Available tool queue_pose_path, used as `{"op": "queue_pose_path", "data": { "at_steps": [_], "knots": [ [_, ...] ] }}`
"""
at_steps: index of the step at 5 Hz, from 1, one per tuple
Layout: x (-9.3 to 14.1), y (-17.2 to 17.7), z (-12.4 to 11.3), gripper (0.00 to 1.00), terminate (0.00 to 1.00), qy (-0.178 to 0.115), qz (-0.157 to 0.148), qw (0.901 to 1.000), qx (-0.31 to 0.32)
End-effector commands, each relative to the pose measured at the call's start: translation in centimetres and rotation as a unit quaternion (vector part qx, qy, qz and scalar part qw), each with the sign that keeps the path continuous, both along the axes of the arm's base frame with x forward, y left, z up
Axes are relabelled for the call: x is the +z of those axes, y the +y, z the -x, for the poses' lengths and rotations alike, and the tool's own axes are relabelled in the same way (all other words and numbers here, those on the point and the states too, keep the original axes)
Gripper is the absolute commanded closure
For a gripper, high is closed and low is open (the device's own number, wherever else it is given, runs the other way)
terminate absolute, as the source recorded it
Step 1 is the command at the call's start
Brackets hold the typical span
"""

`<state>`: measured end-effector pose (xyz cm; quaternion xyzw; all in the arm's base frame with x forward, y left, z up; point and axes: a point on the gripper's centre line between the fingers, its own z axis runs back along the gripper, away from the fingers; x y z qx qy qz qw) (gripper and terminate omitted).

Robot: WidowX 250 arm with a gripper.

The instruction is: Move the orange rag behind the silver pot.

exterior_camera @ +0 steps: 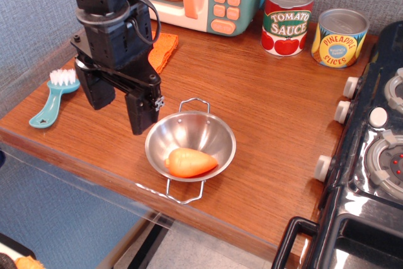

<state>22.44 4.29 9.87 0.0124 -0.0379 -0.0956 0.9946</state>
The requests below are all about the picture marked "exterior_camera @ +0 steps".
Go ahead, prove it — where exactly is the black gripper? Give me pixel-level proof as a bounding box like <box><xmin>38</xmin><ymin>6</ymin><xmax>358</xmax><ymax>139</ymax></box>
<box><xmin>71</xmin><ymin>1</ymin><xmax>164</xmax><ymax>135</ymax></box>

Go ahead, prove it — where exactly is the orange towel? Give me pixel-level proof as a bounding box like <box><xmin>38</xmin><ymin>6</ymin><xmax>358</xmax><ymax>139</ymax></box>
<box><xmin>148</xmin><ymin>33</ymin><xmax>179</xmax><ymax>74</ymax></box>

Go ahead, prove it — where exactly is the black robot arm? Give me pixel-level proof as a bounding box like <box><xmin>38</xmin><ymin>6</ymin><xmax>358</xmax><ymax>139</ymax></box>
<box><xmin>71</xmin><ymin>0</ymin><xmax>164</xmax><ymax>135</ymax></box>

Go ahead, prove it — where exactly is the teal dish brush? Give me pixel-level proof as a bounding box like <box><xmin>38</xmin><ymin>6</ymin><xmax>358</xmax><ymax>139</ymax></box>
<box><xmin>29</xmin><ymin>69</ymin><xmax>80</xmax><ymax>129</ymax></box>

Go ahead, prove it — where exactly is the orange toy carrot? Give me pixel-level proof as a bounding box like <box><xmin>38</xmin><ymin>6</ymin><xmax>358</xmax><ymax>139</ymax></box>
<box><xmin>164</xmin><ymin>147</ymin><xmax>218</xmax><ymax>178</ymax></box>

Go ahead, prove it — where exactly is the tomato sauce can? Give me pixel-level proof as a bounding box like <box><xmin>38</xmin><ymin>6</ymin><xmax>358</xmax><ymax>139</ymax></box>
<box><xmin>261</xmin><ymin>0</ymin><xmax>314</xmax><ymax>57</ymax></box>

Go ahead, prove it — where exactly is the orange fuzzy object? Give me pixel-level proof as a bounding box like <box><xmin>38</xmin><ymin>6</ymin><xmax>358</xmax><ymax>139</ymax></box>
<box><xmin>14</xmin><ymin>256</ymin><xmax>45</xmax><ymax>269</ymax></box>

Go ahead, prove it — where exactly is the white stove knob front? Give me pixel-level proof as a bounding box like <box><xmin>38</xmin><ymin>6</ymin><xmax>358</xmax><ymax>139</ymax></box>
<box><xmin>314</xmin><ymin>155</ymin><xmax>332</xmax><ymax>182</ymax></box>

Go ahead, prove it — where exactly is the white stove knob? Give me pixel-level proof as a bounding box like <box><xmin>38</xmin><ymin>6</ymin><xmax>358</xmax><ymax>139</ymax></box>
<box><xmin>334</xmin><ymin>101</ymin><xmax>351</xmax><ymax>124</ymax></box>
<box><xmin>314</xmin><ymin>155</ymin><xmax>332</xmax><ymax>182</ymax></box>
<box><xmin>343</xmin><ymin>77</ymin><xmax>360</xmax><ymax>99</ymax></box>

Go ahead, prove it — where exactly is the white stove knob middle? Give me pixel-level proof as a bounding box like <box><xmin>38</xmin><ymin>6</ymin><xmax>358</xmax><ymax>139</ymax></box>
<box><xmin>334</xmin><ymin>101</ymin><xmax>351</xmax><ymax>124</ymax></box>

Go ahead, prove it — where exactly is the pineapple slices can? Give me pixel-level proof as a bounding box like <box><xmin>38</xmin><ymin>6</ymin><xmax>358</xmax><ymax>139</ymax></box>
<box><xmin>311</xmin><ymin>8</ymin><xmax>370</xmax><ymax>69</ymax></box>

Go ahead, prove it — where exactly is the white stove knob rear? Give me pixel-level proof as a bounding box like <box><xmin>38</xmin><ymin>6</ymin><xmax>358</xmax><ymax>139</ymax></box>
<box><xmin>343</xmin><ymin>77</ymin><xmax>360</xmax><ymax>99</ymax></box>

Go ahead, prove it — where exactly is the black toy stove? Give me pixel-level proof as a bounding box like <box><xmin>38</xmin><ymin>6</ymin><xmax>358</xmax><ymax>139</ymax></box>
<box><xmin>272</xmin><ymin>21</ymin><xmax>402</xmax><ymax>268</ymax></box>

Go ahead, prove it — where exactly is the steel bowl with handles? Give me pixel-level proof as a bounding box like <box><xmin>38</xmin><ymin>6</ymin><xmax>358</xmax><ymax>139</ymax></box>
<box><xmin>145</xmin><ymin>98</ymin><xmax>237</xmax><ymax>205</ymax></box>

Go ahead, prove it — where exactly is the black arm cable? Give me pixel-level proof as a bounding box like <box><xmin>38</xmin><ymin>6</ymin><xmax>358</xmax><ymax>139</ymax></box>
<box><xmin>127</xmin><ymin>0</ymin><xmax>162</xmax><ymax>46</ymax></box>

